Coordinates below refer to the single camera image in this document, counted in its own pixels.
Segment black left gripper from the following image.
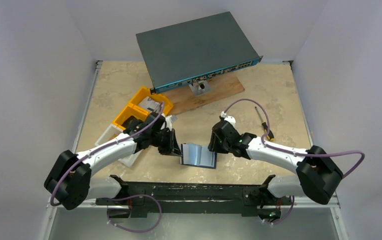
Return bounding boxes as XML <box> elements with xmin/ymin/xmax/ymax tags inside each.
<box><xmin>150</xmin><ymin>128</ymin><xmax>182</xmax><ymax>157</ymax></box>

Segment navy blue card holder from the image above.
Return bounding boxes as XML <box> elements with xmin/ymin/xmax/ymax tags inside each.
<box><xmin>180</xmin><ymin>143</ymin><xmax>217</xmax><ymax>169</ymax></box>

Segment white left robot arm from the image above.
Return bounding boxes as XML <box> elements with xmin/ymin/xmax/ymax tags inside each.
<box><xmin>44</xmin><ymin>112</ymin><xmax>182</xmax><ymax>210</ymax></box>

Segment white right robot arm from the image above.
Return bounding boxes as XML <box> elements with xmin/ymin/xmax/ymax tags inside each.
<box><xmin>208</xmin><ymin>120</ymin><xmax>343</xmax><ymax>205</ymax></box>

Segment grey cards in bin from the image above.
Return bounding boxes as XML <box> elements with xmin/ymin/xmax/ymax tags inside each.
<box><xmin>139</xmin><ymin>97</ymin><xmax>162</xmax><ymax>113</ymax></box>

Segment yellow black screwdriver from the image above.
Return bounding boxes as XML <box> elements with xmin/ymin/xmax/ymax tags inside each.
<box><xmin>254</xmin><ymin>106</ymin><xmax>274</xmax><ymax>141</ymax></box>

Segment yellow plastic bin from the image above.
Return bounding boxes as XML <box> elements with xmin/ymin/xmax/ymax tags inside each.
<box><xmin>112</xmin><ymin>86</ymin><xmax>174</xmax><ymax>130</ymax></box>

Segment wooden board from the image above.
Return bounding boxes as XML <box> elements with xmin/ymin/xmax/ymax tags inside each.
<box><xmin>163</xmin><ymin>73</ymin><xmax>245</xmax><ymax>115</ymax></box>

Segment white plastic bin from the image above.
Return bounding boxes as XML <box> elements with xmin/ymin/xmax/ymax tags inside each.
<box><xmin>95</xmin><ymin>123</ymin><xmax>141</xmax><ymax>168</ymax></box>

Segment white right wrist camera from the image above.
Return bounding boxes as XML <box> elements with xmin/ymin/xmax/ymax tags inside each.
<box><xmin>219</xmin><ymin>111</ymin><xmax>236</xmax><ymax>127</ymax></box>

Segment grey metal switch stand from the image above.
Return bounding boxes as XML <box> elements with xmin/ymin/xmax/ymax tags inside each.
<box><xmin>189</xmin><ymin>80</ymin><xmax>212</xmax><ymax>96</ymax></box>

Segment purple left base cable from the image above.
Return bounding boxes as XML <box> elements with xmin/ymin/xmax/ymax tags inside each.
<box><xmin>106</xmin><ymin>194</ymin><xmax>163</xmax><ymax>234</ymax></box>

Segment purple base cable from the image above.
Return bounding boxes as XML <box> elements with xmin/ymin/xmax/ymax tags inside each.
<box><xmin>106</xmin><ymin>194</ymin><xmax>163</xmax><ymax>234</ymax></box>
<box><xmin>262</xmin><ymin>195</ymin><xmax>295</xmax><ymax>226</ymax></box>

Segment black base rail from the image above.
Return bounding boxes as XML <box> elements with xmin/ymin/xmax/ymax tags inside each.
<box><xmin>96</xmin><ymin>175</ymin><xmax>292</xmax><ymax>220</ymax></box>

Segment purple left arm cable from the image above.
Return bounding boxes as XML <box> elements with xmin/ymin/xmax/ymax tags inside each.
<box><xmin>50</xmin><ymin>100</ymin><xmax>166</xmax><ymax>207</ymax></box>

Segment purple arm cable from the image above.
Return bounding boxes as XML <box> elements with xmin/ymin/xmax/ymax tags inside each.
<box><xmin>50</xmin><ymin>100</ymin><xmax>166</xmax><ymax>207</ymax></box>
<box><xmin>223</xmin><ymin>98</ymin><xmax>366</xmax><ymax>180</ymax></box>

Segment grey network switch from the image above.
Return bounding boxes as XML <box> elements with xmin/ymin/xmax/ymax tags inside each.
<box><xmin>136</xmin><ymin>11</ymin><xmax>262</xmax><ymax>94</ymax></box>

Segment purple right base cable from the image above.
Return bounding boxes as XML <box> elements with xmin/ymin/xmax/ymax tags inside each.
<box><xmin>262</xmin><ymin>195</ymin><xmax>295</xmax><ymax>226</ymax></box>

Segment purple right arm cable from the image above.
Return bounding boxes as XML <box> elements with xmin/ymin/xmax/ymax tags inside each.
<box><xmin>223</xmin><ymin>98</ymin><xmax>366</xmax><ymax>180</ymax></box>

